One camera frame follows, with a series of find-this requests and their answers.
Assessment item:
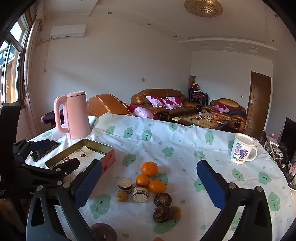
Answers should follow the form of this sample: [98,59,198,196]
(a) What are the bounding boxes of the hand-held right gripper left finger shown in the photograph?
[26,159,103,241]

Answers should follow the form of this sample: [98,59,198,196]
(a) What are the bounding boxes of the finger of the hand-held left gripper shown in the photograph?
[13,139,53,160]
[20,159,80,187]

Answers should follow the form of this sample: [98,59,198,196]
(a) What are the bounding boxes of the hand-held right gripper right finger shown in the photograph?
[196,159,273,241]

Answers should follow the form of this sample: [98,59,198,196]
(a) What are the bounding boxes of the sugarcane piece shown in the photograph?
[132,185,149,203]
[117,177,133,194]

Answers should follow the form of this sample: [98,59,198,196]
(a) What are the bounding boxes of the pink metal tin box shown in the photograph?
[45,138,116,174]

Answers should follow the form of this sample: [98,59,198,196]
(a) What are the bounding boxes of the small orange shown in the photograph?
[135,174,150,188]
[148,180,166,194]

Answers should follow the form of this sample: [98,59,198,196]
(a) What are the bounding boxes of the person's left hand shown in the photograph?
[0,197,18,233]

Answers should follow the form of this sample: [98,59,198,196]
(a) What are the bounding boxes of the black smartphone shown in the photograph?
[30,142,61,162]

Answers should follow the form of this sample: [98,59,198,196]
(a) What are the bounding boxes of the printed paper sheet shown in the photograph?
[53,146,102,169]

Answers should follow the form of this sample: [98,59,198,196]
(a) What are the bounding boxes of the dark maroon stool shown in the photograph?
[41,109,67,128]

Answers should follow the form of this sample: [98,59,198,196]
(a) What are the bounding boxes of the small orange-brown fruit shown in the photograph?
[171,206,182,219]

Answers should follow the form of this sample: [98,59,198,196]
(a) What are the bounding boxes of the white cartoon mug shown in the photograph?
[230,133,258,165]

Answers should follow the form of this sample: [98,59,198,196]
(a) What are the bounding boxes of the pink electric kettle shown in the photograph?
[54,91,92,140]

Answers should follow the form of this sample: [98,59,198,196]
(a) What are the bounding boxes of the beige curtain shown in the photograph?
[20,0,47,133]

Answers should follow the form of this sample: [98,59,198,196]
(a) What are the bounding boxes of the large orange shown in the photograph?
[141,161,159,178]

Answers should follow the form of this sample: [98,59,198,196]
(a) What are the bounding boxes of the window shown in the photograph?
[0,14,30,107]

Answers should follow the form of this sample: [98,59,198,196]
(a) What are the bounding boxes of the wooden coffee table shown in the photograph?
[172,112,232,130]

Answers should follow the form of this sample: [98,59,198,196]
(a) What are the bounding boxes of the brown leather recliner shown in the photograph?
[87,94,130,117]

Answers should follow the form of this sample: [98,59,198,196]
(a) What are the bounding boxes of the brown leather armchair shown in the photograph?
[201,98,247,127]

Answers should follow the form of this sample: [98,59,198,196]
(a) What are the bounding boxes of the pale pink floral pillow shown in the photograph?
[133,107,154,119]

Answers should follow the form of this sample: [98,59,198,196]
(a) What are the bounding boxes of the black television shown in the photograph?
[279,117,296,164]

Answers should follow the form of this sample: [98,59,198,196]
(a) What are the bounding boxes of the brown wooden door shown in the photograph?
[245,71,272,139]

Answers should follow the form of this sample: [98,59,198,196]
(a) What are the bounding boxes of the black chairs with toys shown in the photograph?
[188,75,208,106]

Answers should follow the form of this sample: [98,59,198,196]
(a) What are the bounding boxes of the brown leather sofa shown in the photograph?
[131,89,201,121]

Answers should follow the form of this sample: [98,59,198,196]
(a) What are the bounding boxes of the white air conditioner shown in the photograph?
[50,25,86,40]

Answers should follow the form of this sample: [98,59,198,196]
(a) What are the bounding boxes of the golden ceiling lamp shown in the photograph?
[184,0,223,18]

